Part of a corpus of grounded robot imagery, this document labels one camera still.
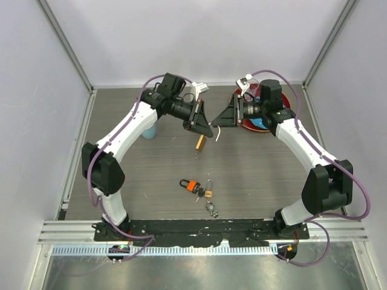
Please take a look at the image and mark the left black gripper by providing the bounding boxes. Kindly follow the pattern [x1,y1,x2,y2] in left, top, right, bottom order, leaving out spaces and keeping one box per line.
[169,97,213,138]

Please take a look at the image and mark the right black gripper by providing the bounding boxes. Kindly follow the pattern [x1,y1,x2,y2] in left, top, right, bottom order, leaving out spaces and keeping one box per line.
[212,94,267,129]

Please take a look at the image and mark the large brass padlock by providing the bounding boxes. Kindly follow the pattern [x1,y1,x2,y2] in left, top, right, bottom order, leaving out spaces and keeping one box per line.
[195,126,221,153]

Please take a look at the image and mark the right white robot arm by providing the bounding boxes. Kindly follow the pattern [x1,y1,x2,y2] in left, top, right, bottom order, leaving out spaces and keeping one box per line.
[212,75,353,239]

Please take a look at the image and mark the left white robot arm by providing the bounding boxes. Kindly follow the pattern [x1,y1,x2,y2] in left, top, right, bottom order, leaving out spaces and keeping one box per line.
[81,73,213,241]

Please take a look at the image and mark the red round tray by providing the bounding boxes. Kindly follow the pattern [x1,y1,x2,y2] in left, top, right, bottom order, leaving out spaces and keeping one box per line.
[242,85,291,133]

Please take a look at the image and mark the clear plastic cup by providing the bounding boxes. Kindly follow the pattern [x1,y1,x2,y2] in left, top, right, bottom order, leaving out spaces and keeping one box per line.
[241,78,260,102]

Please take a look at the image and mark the blue dotted plate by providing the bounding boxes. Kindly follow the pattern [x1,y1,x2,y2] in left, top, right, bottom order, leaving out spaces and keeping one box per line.
[250,118,268,130]

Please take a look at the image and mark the light blue mug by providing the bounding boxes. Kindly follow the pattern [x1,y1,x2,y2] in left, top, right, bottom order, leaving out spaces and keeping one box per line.
[141,123,157,140]

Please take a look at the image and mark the orange black padlock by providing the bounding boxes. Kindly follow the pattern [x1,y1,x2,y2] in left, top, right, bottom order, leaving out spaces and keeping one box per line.
[179,179,201,194]

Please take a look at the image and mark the small black keys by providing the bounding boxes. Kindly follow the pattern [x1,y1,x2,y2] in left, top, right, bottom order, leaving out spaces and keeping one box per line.
[195,187,205,203]

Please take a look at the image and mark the small brass padlock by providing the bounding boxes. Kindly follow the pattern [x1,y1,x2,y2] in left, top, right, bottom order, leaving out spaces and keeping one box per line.
[204,179,213,199]

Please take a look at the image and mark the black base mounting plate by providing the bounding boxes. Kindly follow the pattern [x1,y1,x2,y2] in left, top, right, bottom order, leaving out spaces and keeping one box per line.
[93,217,310,248]

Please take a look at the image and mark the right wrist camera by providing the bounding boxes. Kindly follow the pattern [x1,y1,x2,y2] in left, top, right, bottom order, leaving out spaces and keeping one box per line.
[236,74,253,96]

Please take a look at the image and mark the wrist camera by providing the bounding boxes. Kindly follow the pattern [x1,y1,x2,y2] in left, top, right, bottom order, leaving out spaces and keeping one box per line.
[236,74,253,96]
[190,82,209,100]

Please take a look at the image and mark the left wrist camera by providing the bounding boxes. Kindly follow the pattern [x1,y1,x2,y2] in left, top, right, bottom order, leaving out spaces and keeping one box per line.
[190,82,209,100]

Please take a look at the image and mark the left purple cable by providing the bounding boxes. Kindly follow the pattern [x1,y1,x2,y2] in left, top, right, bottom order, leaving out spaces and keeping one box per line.
[87,75,194,263]

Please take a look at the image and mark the purple cable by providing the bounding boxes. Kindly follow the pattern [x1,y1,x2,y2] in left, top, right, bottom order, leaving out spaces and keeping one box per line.
[249,69,371,267]
[87,75,194,263]

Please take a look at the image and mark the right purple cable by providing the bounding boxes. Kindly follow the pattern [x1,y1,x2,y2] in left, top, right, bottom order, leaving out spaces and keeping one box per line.
[249,69,371,267]

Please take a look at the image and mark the white slotted cable duct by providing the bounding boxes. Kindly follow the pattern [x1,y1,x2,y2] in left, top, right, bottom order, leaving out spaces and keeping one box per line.
[51,243,278,257]

